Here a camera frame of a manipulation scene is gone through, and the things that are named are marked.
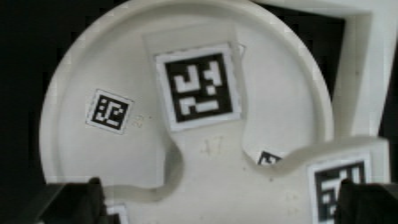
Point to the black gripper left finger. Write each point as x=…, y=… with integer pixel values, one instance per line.
x=68, y=204

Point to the white cross-shaped table base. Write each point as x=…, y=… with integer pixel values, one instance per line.
x=260, y=167

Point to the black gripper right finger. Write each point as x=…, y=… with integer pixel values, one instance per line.
x=366, y=203

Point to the white round table top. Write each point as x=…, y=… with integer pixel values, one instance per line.
x=187, y=88

